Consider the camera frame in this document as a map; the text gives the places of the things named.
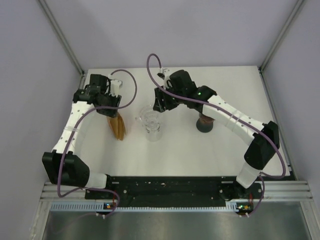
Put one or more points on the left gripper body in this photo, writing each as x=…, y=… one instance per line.
x=110, y=100

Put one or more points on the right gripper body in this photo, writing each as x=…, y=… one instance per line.
x=170, y=88

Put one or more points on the clear glass dripper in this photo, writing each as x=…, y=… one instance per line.
x=149, y=119

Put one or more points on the red rimmed coffee server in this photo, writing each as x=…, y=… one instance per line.
x=204, y=124

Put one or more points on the clear glass with brown band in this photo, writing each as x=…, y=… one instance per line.
x=153, y=133

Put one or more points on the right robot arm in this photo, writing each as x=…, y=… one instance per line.
x=262, y=138

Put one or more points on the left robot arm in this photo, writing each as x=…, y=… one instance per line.
x=63, y=164

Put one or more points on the stack of brown filters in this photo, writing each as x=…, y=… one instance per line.
x=118, y=128

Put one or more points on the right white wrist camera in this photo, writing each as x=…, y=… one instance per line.
x=164, y=74

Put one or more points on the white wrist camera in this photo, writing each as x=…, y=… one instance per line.
x=164, y=74
x=114, y=87

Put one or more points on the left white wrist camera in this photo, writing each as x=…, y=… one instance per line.
x=114, y=87

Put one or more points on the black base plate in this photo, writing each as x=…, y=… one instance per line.
x=173, y=191

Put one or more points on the grey cable duct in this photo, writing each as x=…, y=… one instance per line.
x=104, y=207

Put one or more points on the aluminium frame rail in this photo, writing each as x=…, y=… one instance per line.
x=282, y=191

